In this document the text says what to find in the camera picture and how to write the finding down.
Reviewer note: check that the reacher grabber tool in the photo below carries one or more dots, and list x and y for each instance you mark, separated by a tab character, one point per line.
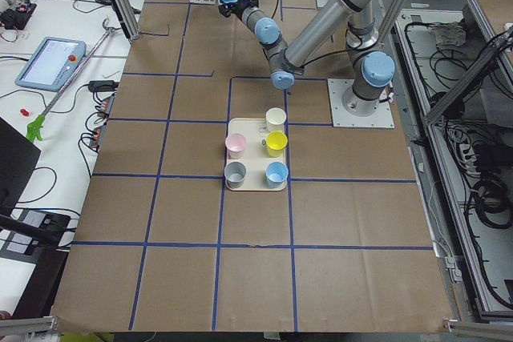
33	129

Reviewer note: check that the white plastic cup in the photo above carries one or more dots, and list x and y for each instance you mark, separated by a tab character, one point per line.
275	119

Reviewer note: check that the cream plastic tray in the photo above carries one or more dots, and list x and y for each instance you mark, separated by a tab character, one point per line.
255	158

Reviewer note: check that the black power adapter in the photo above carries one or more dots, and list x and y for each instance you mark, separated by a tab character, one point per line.
102	86

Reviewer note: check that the yellow plastic cup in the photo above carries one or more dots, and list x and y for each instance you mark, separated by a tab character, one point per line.
276	142

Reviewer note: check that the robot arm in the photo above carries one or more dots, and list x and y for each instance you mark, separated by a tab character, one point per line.
288	60

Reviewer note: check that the grey plastic cup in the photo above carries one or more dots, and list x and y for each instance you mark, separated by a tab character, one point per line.
234	174

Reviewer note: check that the blue teach pendant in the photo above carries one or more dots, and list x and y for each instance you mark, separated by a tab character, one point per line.
52	64

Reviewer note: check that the pink plastic cup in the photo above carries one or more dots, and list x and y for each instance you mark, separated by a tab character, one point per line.
235	144

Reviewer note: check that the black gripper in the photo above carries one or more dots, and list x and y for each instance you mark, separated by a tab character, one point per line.
235	10

